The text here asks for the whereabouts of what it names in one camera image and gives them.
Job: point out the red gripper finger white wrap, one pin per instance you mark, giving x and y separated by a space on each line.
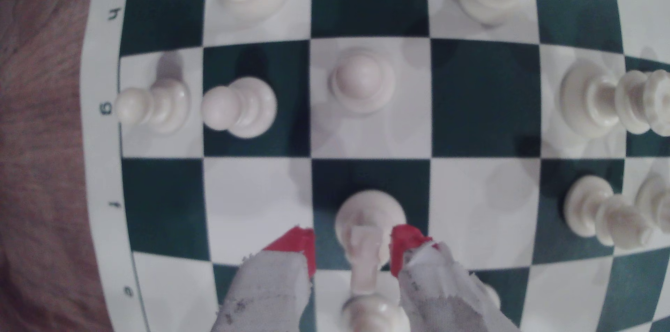
439 290
272 290

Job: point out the green and white chess mat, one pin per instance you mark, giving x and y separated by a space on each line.
484 96

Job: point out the white chess queen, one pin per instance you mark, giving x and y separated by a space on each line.
583 96

